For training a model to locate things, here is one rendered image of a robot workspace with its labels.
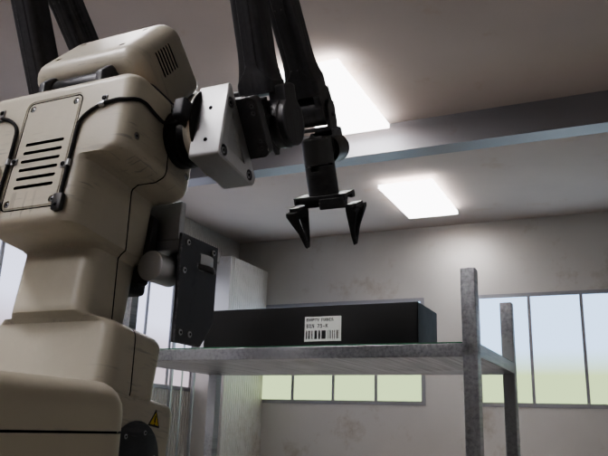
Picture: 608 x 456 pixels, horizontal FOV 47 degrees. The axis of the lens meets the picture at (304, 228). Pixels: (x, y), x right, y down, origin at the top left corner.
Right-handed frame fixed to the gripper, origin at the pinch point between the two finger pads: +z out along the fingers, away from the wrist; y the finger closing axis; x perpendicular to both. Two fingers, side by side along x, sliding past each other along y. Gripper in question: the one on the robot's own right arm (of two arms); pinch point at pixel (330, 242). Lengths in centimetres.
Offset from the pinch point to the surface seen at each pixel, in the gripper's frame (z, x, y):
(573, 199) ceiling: 97, -730, -12
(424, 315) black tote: 25.3, -35.3, -6.8
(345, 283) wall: 187, -755, 289
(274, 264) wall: 157, -771, 399
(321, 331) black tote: 26.5, -28.5, 17.1
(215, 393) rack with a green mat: 51, -49, 63
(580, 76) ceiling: -33, -457, -37
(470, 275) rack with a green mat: 12.3, -18.2, -21.7
